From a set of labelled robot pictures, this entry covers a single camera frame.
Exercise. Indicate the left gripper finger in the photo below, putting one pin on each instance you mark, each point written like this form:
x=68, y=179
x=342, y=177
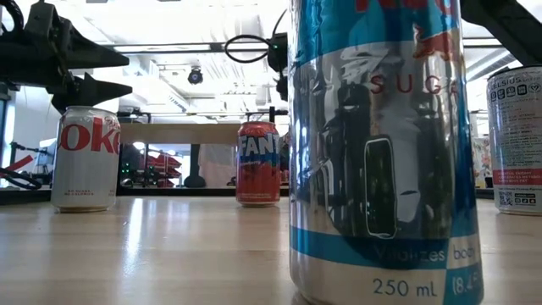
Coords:
x=89, y=53
x=93, y=91

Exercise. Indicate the silver Diet Coke can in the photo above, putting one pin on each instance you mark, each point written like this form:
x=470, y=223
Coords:
x=86, y=169

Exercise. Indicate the red Fanta can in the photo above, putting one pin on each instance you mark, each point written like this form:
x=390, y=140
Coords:
x=258, y=169

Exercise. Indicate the blue silver Red Bull can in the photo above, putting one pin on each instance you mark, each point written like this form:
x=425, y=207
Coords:
x=381, y=169

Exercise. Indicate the tall white Celsius can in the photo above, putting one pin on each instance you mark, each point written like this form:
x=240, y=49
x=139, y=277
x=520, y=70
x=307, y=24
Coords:
x=516, y=140

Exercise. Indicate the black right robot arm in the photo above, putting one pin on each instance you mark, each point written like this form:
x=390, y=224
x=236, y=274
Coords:
x=508, y=29

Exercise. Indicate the grey computer monitor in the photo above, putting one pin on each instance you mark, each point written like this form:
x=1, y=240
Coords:
x=47, y=152

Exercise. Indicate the black articulated stand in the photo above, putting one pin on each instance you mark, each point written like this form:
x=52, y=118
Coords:
x=25, y=148

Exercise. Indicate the black round spotlight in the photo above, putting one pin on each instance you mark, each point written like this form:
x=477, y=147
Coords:
x=195, y=76

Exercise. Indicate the red angled bar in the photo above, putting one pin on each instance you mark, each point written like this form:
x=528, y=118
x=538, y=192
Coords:
x=19, y=163

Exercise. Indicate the red storage bins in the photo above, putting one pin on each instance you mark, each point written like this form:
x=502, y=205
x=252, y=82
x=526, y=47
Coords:
x=167, y=169

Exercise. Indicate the white draped cloth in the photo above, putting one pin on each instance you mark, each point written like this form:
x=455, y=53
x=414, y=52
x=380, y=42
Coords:
x=218, y=165

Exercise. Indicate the floral patterned cloth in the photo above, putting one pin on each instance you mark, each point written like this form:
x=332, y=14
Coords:
x=482, y=163

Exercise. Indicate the black horizontal frame beam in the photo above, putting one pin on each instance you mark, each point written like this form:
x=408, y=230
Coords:
x=169, y=47

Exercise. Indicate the wooden shelf black metal frame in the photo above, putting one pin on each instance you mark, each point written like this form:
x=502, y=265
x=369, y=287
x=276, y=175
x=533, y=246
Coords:
x=178, y=133

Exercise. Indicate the black aluminium frame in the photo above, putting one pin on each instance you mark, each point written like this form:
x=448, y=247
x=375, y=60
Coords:
x=21, y=195

